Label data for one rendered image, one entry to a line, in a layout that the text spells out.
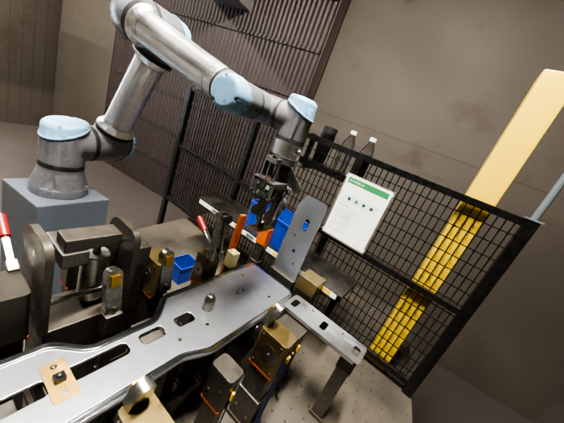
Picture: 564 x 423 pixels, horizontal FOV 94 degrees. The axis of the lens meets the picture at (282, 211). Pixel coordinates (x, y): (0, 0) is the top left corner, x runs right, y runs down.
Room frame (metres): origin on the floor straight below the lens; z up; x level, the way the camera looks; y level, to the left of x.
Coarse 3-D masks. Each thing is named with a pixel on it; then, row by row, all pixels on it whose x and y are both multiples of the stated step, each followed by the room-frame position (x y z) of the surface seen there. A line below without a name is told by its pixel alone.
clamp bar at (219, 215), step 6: (216, 216) 0.79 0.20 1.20; (222, 216) 0.80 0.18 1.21; (228, 216) 0.78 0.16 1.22; (216, 222) 0.78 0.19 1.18; (222, 222) 0.80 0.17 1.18; (228, 222) 0.78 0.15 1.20; (216, 228) 0.78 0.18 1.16; (222, 228) 0.80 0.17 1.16; (216, 234) 0.78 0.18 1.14; (222, 234) 0.80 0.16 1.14; (216, 240) 0.77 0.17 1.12; (222, 240) 0.80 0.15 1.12; (216, 246) 0.77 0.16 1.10
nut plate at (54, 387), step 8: (56, 360) 0.34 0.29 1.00; (64, 360) 0.34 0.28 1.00; (40, 368) 0.32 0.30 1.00; (48, 368) 0.32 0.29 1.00; (56, 368) 0.33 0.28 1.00; (64, 368) 0.33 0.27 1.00; (48, 376) 0.31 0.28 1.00; (56, 376) 0.31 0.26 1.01; (64, 376) 0.32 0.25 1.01; (72, 376) 0.33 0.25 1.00; (48, 384) 0.30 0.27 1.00; (56, 384) 0.30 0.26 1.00; (64, 384) 0.31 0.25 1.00; (72, 384) 0.31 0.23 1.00; (48, 392) 0.29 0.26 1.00; (56, 392) 0.29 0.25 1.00; (72, 392) 0.30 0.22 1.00; (56, 400) 0.28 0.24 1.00; (64, 400) 0.29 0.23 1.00
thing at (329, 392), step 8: (352, 352) 0.67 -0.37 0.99; (344, 360) 0.66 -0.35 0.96; (336, 368) 0.67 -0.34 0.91; (344, 368) 0.65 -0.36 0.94; (352, 368) 0.64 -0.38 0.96; (336, 376) 0.66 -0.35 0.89; (344, 376) 0.65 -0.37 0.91; (328, 384) 0.66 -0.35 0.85; (336, 384) 0.65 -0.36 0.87; (328, 392) 0.66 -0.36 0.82; (336, 392) 0.65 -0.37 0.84; (320, 400) 0.66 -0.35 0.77; (328, 400) 0.65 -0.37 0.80; (312, 408) 0.67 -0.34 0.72; (320, 408) 0.66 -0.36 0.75; (320, 416) 0.65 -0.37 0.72
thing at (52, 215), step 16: (16, 192) 0.66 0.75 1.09; (96, 192) 0.82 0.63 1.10; (16, 208) 0.66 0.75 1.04; (32, 208) 0.63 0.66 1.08; (48, 208) 0.64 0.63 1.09; (64, 208) 0.68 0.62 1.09; (80, 208) 0.72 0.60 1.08; (96, 208) 0.77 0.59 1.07; (16, 224) 0.66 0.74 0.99; (48, 224) 0.65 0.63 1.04; (64, 224) 0.69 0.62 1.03; (80, 224) 0.73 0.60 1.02; (96, 224) 0.78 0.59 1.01; (16, 240) 0.65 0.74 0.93; (16, 256) 0.65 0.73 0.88
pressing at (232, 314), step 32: (192, 288) 0.66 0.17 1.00; (224, 288) 0.72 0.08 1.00; (256, 288) 0.79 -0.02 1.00; (160, 320) 0.51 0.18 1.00; (224, 320) 0.59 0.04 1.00; (256, 320) 0.64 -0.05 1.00; (32, 352) 0.34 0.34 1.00; (64, 352) 0.36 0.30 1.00; (96, 352) 0.38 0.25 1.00; (160, 352) 0.43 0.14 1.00; (192, 352) 0.46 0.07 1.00; (0, 384) 0.28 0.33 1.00; (32, 384) 0.29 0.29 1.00; (96, 384) 0.33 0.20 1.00; (128, 384) 0.35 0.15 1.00; (32, 416) 0.26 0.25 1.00; (64, 416) 0.27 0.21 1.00; (96, 416) 0.29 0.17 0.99
